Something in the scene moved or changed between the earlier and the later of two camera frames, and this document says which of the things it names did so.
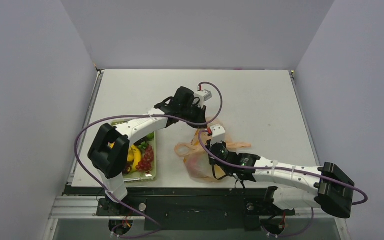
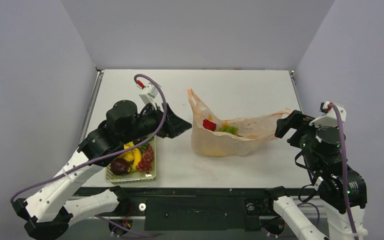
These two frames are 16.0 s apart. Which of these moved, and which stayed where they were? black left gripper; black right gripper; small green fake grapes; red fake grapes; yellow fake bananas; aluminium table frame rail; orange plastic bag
Moved: black left gripper; black right gripper; orange plastic bag
Stayed: yellow fake bananas; small green fake grapes; aluminium table frame rail; red fake grapes
